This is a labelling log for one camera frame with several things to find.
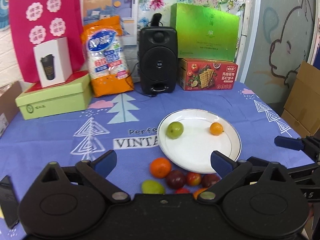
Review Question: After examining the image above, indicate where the white round plate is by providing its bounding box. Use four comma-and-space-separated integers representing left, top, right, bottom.
157, 109, 242, 174

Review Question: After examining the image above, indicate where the pink paper bag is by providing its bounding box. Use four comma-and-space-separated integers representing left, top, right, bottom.
9, 0, 85, 83

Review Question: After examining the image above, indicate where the large orange tangerine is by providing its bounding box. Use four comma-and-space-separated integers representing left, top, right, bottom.
149, 158, 172, 179

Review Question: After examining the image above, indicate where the white cup box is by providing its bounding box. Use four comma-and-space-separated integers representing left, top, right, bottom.
33, 37, 73, 88

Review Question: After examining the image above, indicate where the blue bedding poster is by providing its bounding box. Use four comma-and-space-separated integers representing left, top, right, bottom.
80, 0, 138, 46

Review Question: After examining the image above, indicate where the red cracker box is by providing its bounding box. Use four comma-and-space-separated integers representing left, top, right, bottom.
177, 59, 238, 91

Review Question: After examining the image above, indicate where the oval green fruit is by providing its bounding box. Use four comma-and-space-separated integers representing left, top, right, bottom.
141, 180, 165, 194

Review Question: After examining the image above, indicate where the brown cardboard box right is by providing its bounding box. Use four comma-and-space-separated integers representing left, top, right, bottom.
281, 61, 320, 137

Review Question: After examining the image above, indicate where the black smartphone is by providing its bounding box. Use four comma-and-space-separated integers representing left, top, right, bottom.
1, 175, 19, 229

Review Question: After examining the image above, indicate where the orange paper cup pack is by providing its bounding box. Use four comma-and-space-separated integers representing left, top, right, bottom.
81, 16, 134, 97

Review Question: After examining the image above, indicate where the blue patterned tablecloth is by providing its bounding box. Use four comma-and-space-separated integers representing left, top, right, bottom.
0, 81, 315, 240

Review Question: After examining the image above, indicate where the small orange kumquat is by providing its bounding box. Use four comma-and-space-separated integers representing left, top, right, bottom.
209, 122, 224, 136

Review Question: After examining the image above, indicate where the brown cardboard box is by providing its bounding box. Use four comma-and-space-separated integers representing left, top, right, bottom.
0, 81, 22, 137
281, 61, 320, 137

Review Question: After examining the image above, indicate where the red cherry tomato fruit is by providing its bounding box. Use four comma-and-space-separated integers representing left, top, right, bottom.
175, 187, 190, 194

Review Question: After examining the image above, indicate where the dark red plum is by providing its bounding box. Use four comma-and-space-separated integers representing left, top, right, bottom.
201, 174, 220, 188

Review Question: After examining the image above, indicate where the red yellow small apple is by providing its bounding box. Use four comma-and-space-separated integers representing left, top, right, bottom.
186, 172, 202, 186

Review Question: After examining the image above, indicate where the black speaker cable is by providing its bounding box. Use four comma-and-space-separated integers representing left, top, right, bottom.
125, 62, 161, 98

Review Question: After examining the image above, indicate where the orange small tangerine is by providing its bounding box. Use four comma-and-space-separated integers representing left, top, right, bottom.
193, 188, 207, 199

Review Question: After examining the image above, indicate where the light green shoe box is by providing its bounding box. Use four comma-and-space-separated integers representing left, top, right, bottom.
15, 70, 92, 120

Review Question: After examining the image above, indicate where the dark purple plum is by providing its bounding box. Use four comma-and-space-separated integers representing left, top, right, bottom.
165, 170, 186, 190

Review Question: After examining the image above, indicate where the black speaker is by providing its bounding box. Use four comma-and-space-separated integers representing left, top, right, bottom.
138, 13, 178, 95

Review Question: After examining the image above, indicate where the round green apple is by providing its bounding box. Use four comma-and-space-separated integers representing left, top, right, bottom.
166, 121, 184, 139

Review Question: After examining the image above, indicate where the green gift box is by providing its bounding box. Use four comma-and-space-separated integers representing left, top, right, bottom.
170, 3, 240, 61

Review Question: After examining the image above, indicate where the brown cardboard box left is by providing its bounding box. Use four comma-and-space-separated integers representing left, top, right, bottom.
0, 81, 22, 137

